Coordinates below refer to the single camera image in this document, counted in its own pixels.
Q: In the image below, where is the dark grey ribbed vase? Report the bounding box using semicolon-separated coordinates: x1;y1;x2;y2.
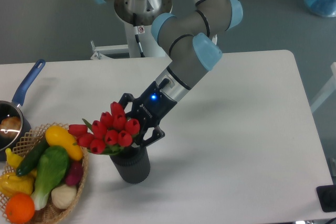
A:
110;146;151;184

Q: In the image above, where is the brown bread roll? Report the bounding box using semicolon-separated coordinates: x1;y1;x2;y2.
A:
1;116;21;139

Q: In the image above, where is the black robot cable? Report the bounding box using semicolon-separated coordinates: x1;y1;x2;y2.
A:
132;13;145;58

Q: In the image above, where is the green bok choy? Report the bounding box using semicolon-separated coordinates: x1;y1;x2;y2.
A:
31;146;70;211

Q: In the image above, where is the white garlic bulb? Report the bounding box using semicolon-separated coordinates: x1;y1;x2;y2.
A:
51;184;77;209

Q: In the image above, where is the small yellow pepper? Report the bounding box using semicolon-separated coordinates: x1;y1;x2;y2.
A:
5;148;24;169

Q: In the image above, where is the yellow bell pepper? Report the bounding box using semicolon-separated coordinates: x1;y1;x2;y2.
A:
1;172;35;198

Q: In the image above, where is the blue handled saucepan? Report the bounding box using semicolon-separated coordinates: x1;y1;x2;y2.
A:
1;59;46;162

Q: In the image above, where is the yellow squash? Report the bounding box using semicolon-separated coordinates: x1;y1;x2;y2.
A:
45;125;83;161

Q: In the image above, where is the red tulip bouquet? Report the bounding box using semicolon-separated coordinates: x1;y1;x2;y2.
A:
68;102;140;156

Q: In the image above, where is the white frame at right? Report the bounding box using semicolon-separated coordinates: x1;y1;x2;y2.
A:
310;62;335;113

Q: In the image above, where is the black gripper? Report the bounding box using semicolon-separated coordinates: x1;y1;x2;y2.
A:
118;81;177;147

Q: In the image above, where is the black device at edge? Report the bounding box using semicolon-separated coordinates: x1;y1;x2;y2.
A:
316;185;335;212

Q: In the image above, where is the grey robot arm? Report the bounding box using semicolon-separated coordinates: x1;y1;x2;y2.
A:
96;0;243;147

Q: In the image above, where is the orange fruit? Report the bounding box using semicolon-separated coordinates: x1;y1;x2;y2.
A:
5;193;35;223

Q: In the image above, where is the green cucumber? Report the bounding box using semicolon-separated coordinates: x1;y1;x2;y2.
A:
16;137;49;177

